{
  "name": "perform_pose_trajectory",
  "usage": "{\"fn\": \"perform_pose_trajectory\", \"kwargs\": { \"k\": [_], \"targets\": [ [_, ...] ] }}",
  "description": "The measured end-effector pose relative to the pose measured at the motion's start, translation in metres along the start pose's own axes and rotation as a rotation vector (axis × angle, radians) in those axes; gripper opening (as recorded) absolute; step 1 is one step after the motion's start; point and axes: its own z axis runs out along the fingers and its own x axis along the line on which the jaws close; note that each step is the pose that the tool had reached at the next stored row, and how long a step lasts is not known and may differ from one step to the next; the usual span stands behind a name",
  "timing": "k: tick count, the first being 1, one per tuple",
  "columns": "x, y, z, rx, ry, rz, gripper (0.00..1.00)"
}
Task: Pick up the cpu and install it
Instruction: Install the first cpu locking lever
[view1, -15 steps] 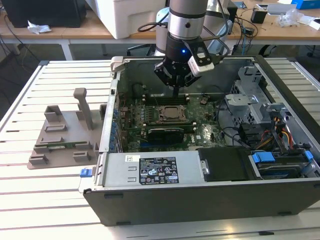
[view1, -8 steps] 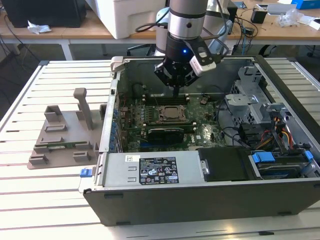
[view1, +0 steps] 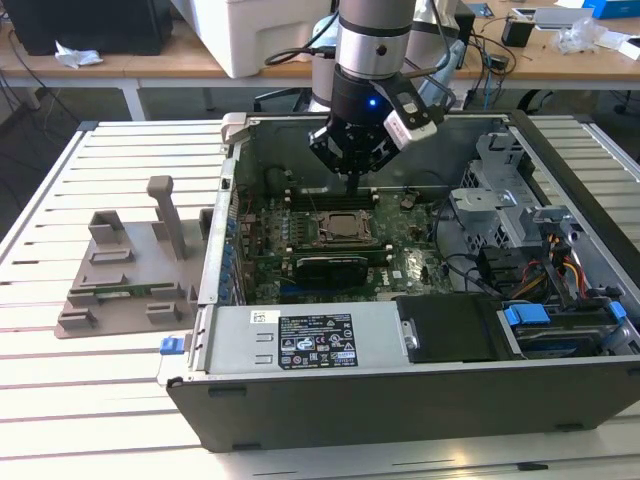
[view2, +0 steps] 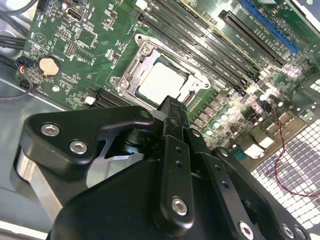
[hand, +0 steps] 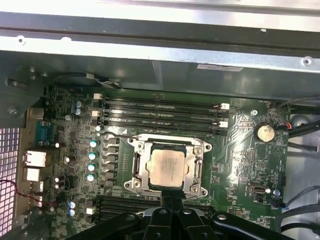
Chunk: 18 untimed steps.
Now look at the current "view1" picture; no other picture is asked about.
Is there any hard disk blue carrier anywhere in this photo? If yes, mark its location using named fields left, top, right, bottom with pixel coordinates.
left=497, top=301, right=629, bottom=360

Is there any crumpled white paper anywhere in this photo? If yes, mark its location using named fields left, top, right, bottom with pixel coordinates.
left=53, top=39, right=105, bottom=70

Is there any silver power supply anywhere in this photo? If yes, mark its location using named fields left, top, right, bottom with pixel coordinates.
left=192, top=303, right=419, bottom=375

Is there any green RAM stick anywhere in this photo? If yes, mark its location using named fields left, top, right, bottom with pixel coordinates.
left=94, top=281, right=177, bottom=297

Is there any pale blue teach pendant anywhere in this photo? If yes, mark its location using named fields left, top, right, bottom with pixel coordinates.
left=424, top=39, right=467, bottom=109

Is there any black plastic bay cover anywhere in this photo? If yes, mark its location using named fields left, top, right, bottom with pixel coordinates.
left=394, top=294, right=506, bottom=365

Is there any black open PC case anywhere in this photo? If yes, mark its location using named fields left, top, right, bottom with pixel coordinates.
left=157, top=108, right=640, bottom=454

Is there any large white box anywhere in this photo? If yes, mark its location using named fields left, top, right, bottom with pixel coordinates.
left=169, top=0, right=341, bottom=80

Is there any small black box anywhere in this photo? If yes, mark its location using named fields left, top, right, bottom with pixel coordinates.
left=501, top=16, right=536, bottom=49

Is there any black latch RAM slot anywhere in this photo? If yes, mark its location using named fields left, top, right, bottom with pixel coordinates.
left=287, top=248, right=392, bottom=257
left=289, top=192, right=377, bottom=200
left=289, top=200, right=379, bottom=210
left=287, top=241, right=389, bottom=248

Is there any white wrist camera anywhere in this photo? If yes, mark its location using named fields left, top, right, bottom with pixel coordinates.
left=377, top=78, right=438, bottom=151

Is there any silver CPU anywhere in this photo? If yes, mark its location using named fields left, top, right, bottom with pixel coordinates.
left=327, top=214, right=364, bottom=237

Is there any blue cardboard box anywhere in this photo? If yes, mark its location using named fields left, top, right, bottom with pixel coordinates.
left=579, top=0, right=640, bottom=21

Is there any black graphics card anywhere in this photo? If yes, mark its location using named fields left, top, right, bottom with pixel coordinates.
left=294, top=254, right=370, bottom=290

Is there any black looped cable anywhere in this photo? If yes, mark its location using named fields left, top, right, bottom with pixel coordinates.
left=431, top=196, right=501, bottom=301

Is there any silver metal drive cage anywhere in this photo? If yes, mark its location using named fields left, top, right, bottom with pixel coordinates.
left=447, top=129, right=536, bottom=261

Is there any green motherboard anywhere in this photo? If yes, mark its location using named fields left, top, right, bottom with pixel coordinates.
left=234, top=188, right=454, bottom=305

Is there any wooden desk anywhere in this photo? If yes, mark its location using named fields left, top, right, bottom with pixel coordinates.
left=0, top=0, right=640, bottom=121

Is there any large black box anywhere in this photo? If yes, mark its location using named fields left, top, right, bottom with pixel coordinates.
left=2, top=0, right=174, bottom=57

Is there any grey parts rack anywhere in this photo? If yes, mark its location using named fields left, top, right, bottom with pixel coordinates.
left=53, top=174, right=217, bottom=341

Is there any grey plastic case handle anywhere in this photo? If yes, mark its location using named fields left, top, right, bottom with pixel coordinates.
left=221, top=112, right=250, bottom=146

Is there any black connector block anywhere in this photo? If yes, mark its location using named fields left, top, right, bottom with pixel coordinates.
left=477, top=247, right=524, bottom=291

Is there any red yellow cable bundle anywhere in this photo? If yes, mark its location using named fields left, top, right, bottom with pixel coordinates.
left=519, top=232, right=589, bottom=301

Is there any clear plastic bag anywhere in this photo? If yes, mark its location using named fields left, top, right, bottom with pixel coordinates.
left=554, top=17, right=611, bottom=55

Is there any CPU socket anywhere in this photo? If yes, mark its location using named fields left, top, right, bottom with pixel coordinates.
left=313, top=208, right=376, bottom=245

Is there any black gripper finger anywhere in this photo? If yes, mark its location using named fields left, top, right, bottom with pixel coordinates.
left=353, top=124, right=401, bottom=195
left=308, top=122, right=355, bottom=195

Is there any flat silver device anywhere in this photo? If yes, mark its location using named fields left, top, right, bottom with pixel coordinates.
left=509, top=4, right=596, bottom=31

